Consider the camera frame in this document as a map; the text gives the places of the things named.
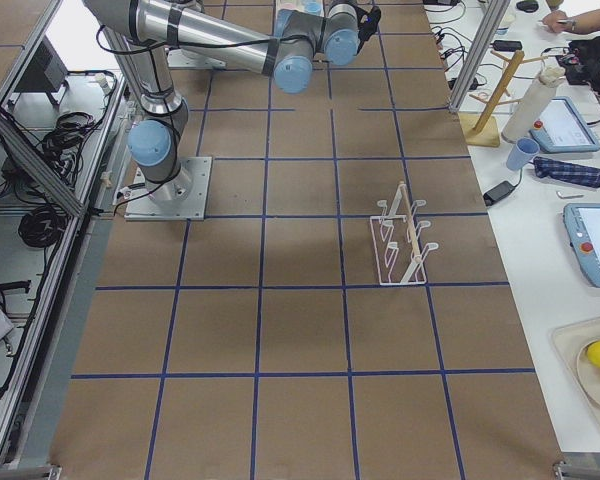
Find black power adapter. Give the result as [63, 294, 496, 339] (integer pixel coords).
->
[482, 181, 517, 207]

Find light blue cup on desk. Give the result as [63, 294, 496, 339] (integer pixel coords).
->
[505, 137, 540, 171]

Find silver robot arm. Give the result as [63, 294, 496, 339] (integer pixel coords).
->
[85, 1, 381, 203]

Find person forearm black sleeve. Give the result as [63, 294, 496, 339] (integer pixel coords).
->
[569, 8, 600, 35]

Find white roll with cap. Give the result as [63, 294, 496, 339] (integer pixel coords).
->
[501, 66, 566, 143]

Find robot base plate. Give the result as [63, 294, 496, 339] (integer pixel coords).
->
[124, 157, 212, 221]

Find aluminium frame post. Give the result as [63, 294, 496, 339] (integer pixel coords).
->
[448, 0, 509, 113]

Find black cables on shelf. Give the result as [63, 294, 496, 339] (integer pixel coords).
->
[0, 89, 114, 249]

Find person hand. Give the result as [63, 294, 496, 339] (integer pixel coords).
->
[541, 10, 573, 34]

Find metal allen key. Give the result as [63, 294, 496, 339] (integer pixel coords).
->
[556, 191, 584, 200]

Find black computer mouse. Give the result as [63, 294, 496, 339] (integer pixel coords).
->
[515, 0, 539, 13]

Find white wire cup rack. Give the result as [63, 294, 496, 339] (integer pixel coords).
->
[369, 181, 439, 286]

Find wooden mug tree stand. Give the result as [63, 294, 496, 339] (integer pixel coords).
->
[458, 49, 546, 148]

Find blue plaid cloth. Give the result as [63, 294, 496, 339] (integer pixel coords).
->
[532, 156, 600, 189]

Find teach pendant tablet near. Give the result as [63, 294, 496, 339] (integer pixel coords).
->
[563, 203, 600, 288]

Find black bag with wires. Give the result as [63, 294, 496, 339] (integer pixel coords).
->
[563, 36, 600, 97]

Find teach pendant tablet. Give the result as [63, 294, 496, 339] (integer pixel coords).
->
[529, 96, 600, 153]
[563, 203, 600, 288]

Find beige tray with bowl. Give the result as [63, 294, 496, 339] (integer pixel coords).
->
[551, 317, 600, 429]

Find teach pendant tablet far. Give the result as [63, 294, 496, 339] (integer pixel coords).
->
[529, 96, 600, 153]

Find cream plastic tray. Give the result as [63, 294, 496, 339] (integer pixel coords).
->
[275, 0, 324, 16]

